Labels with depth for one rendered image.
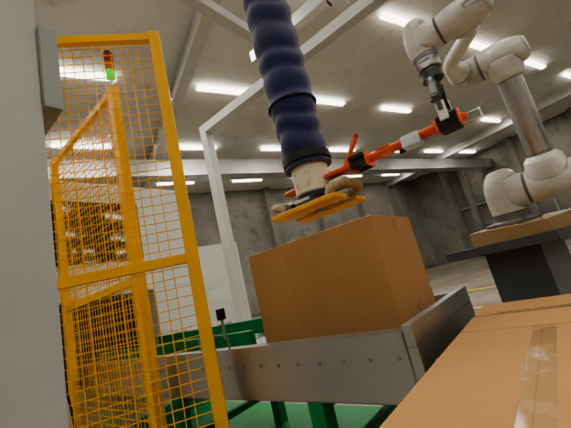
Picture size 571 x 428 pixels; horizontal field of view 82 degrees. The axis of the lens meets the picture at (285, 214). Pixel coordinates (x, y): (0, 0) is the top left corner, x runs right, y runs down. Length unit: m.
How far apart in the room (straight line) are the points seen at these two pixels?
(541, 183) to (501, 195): 0.16
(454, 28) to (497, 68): 0.54
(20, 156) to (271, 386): 1.07
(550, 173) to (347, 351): 1.24
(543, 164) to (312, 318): 1.24
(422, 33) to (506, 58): 0.57
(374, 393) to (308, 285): 0.43
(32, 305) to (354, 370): 0.89
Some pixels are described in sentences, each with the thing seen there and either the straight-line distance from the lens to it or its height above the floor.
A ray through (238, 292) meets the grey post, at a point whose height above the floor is 0.86.
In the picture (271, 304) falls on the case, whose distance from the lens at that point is 1.42.
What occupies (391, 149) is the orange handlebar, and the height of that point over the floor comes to 1.19.
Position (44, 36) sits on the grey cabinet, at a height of 1.73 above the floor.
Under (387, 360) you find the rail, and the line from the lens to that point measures 1.04.
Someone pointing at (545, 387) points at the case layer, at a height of 0.54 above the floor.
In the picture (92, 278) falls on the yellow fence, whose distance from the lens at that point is 1.49.
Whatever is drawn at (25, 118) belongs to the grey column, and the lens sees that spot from 1.26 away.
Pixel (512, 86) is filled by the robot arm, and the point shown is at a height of 1.41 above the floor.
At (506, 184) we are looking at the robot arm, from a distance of 1.91.
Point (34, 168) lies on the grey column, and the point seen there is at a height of 1.27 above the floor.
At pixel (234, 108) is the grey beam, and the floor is 3.10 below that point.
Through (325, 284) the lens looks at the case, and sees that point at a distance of 1.25.
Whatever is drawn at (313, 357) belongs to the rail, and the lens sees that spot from 1.17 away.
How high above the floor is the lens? 0.78
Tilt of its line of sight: 12 degrees up
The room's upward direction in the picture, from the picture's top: 14 degrees counter-clockwise
